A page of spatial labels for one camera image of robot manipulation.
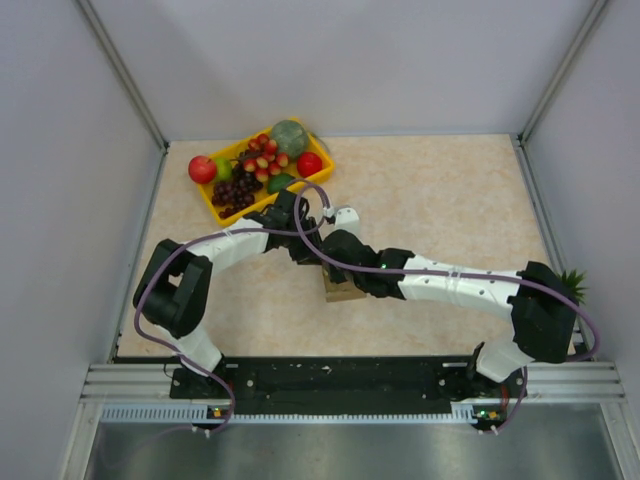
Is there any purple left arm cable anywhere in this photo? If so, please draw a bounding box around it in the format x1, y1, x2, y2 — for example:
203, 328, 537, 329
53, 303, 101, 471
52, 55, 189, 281
133, 179, 326, 435

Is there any red apple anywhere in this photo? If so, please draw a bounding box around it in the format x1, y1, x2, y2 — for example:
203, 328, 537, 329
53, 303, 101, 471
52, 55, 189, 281
188, 155, 218, 185

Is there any green apple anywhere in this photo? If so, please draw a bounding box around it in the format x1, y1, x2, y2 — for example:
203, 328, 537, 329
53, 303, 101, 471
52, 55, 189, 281
214, 157, 233, 183

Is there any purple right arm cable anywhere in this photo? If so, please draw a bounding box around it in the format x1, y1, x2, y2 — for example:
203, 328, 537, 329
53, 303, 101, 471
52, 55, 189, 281
293, 182, 601, 434

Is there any green lime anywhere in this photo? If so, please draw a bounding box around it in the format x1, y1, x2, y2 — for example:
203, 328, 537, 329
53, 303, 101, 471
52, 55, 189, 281
266, 173, 295, 195

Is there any green netted melon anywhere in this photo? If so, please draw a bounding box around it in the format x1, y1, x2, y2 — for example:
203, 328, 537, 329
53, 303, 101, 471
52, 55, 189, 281
270, 119, 310, 160

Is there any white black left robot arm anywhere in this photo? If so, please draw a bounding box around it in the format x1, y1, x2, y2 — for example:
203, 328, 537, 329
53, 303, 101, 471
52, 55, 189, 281
133, 190, 319, 397

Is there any red tomato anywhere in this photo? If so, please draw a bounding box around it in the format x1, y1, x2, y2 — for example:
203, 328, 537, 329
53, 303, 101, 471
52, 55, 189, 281
296, 152, 323, 178

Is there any yellow plastic fruit tray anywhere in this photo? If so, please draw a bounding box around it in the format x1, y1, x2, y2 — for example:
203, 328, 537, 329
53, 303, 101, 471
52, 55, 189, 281
187, 118, 335, 227

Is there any toy pineapple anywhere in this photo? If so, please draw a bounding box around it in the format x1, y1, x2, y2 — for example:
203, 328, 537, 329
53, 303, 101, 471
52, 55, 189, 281
559, 269, 588, 305

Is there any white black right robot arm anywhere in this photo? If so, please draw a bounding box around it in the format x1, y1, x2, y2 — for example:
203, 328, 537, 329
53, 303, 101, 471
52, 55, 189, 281
320, 230, 576, 396

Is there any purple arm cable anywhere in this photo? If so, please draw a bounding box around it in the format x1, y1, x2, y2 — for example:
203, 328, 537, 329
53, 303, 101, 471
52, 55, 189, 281
293, 182, 601, 434
133, 179, 326, 435

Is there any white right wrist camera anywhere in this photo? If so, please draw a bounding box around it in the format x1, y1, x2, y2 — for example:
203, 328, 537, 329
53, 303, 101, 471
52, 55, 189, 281
323, 206, 360, 236

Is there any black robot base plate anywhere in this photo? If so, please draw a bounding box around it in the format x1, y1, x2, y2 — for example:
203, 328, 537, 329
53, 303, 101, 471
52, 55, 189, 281
169, 355, 524, 416

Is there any brown cardboard express box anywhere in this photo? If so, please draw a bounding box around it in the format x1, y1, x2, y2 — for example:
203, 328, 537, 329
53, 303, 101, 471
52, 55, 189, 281
322, 263, 366, 303

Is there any dark purple grape bunch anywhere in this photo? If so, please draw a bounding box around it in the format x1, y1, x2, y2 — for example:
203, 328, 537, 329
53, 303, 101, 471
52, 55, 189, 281
211, 163, 263, 219

